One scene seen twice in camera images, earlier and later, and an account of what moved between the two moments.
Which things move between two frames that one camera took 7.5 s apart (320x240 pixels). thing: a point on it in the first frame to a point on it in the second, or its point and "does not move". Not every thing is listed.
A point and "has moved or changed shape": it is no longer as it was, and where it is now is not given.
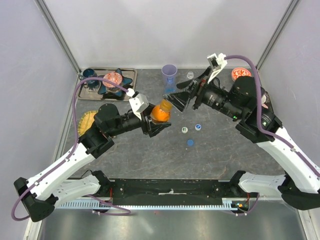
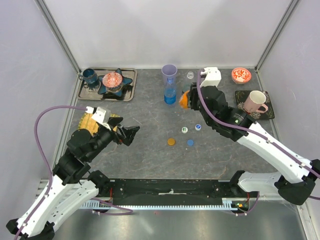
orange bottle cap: (165, 105) to (171, 142)
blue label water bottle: (170, 87) does not move
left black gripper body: (148, 128) to (123, 138)
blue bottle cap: (190, 142) does not move
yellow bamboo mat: (86, 121) does not move
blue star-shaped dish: (104, 89) does not move
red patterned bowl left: (113, 77) does not move
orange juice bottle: (161, 113) has moved or changed shape
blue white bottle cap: (198, 127) does not move
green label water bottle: (190, 74) has moved or changed shape
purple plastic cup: (169, 74) does not move
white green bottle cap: (184, 130) does not move
